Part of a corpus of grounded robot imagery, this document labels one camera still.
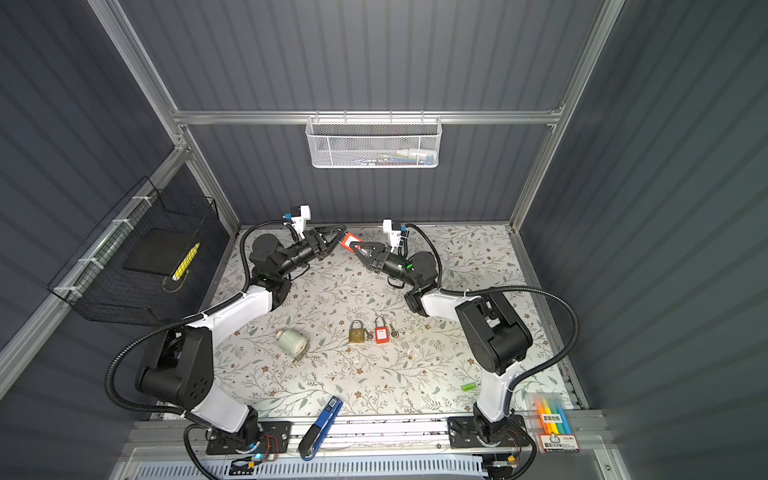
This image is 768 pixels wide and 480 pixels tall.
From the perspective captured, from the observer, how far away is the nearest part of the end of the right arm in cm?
72

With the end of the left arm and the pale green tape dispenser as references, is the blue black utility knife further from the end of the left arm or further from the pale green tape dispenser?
the end of the left arm

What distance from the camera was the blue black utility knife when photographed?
0.70 meters

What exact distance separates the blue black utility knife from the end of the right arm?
38 cm
